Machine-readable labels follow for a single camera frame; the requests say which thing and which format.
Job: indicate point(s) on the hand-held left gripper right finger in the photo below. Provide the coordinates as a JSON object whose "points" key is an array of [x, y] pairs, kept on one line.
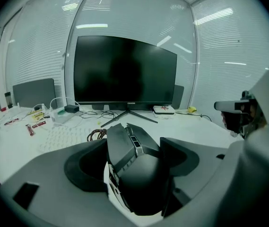
{"points": [[195, 169]]}

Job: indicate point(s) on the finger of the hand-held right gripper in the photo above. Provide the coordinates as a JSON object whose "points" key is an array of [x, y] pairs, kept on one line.
{"points": [[226, 106]]}

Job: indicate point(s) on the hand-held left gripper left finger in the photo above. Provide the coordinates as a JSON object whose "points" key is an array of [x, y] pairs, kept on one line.
{"points": [[54, 193]]}

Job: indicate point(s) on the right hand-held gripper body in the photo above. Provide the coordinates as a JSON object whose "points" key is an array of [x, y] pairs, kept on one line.
{"points": [[250, 119]]}

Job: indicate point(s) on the black mouse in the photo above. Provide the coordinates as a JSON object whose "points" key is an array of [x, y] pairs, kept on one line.
{"points": [[143, 178]]}

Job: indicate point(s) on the yellow toy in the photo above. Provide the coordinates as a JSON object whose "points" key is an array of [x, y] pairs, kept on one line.
{"points": [[192, 109]]}

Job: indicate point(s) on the white window blinds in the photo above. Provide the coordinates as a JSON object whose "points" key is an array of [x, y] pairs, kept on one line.
{"points": [[236, 67]]}

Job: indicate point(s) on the dark grey partition panel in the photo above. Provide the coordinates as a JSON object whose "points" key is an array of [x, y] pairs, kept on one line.
{"points": [[179, 96]]}

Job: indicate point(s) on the white keyboard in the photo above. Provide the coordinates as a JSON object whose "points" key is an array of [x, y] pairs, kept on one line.
{"points": [[65, 138]]}

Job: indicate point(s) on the white box with red print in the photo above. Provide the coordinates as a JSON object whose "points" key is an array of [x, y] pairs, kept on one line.
{"points": [[163, 110]]}

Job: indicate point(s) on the red snack packet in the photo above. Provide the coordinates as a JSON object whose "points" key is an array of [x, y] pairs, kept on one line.
{"points": [[11, 122], [39, 124], [30, 129]]}

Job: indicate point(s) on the yellow snack packet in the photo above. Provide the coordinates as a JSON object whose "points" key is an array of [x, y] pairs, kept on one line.
{"points": [[37, 115]]}

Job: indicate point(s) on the black power adapter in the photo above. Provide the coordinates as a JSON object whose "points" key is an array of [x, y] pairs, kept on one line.
{"points": [[72, 108]]}

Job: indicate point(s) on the wide grey partition panel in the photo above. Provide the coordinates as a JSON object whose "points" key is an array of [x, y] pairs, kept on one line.
{"points": [[33, 92]]}

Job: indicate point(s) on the dark tumbler cup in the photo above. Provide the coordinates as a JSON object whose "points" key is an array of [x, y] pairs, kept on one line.
{"points": [[8, 100]]}

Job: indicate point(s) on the black computer monitor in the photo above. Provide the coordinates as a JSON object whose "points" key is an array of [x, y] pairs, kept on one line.
{"points": [[124, 72]]}

